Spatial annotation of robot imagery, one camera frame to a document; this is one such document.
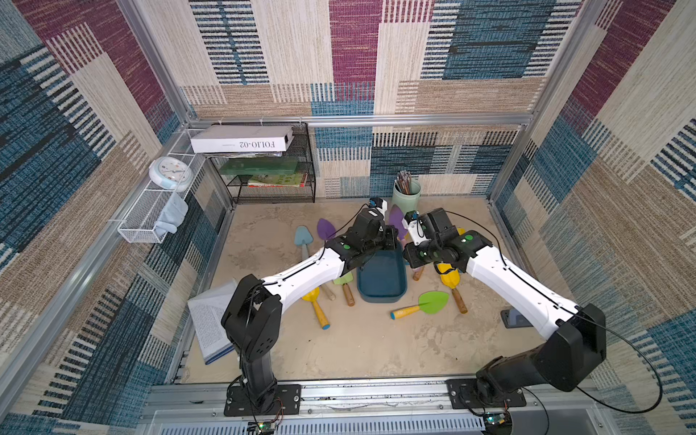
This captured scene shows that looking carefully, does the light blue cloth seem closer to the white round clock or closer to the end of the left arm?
the white round clock

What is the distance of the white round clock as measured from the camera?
734 mm

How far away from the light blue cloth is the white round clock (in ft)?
0.12

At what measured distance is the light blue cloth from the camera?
665mm
